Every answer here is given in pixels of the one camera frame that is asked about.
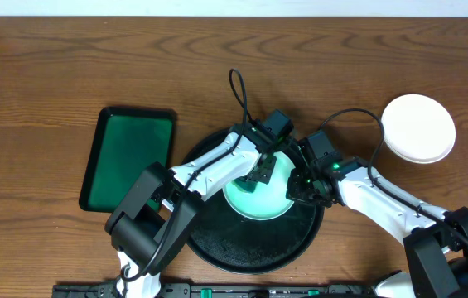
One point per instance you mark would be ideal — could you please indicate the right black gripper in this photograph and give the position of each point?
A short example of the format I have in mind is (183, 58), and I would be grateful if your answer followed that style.
(295, 192)

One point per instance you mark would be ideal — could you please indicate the mint plate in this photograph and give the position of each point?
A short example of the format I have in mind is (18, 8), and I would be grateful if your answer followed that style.
(266, 201)
(421, 144)

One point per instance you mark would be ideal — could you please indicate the white pink plate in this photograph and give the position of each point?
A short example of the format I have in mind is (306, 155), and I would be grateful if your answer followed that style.
(416, 110)

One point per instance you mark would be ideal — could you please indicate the green scouring sponge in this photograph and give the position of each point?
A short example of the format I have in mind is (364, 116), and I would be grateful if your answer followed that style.
(246, 185)

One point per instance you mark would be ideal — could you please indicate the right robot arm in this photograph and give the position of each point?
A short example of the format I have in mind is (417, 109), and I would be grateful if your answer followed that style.
(435, 240)

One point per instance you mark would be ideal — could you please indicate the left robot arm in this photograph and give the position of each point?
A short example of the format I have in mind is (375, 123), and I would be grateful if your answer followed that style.
(156, 216)

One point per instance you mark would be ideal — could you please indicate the black rectangular water tray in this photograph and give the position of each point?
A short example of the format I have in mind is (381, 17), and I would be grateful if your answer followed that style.
(126, 141)

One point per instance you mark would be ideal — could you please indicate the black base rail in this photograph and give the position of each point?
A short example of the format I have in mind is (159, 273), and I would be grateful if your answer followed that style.
(184, 290)

